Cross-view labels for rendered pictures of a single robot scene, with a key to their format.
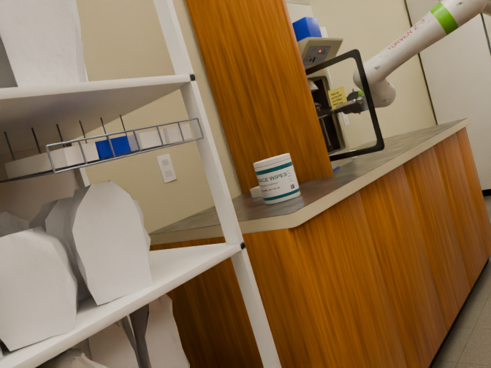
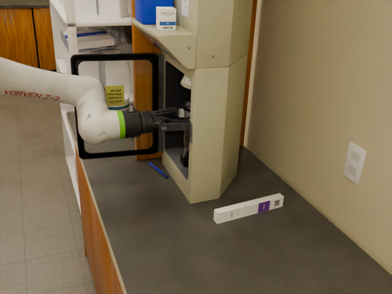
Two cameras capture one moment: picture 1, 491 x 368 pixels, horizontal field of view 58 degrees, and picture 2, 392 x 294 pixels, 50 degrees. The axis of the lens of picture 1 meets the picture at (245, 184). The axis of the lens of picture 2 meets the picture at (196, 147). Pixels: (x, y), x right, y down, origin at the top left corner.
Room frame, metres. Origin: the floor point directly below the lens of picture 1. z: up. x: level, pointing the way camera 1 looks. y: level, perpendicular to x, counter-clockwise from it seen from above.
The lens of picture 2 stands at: (2.69, -1.63, 1.73)
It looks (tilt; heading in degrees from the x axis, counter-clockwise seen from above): 25 degrees down; 116
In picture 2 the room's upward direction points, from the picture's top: 2 degrees clockwise
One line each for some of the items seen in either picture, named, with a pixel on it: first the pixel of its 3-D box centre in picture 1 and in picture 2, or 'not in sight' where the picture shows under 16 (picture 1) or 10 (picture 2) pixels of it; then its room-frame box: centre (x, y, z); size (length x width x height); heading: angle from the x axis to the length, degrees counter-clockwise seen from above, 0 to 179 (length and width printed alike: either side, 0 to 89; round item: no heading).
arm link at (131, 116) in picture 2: not in sight; (130, 122); (1.94, -0.57, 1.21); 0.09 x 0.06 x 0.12; 139
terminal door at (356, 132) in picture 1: (338, 109); (117, 107); (1.79, -0.45, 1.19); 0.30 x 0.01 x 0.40; 42
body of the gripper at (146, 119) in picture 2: not in sight; (153, 121); (1.98, -0.51, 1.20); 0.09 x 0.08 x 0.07; 49
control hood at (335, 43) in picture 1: (318, 52); (160, 41); (1.99, -0.48, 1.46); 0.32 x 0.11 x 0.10; 139
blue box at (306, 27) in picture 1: (304, 31); (153, 7); (1.94, -0.43, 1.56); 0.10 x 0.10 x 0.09; 49
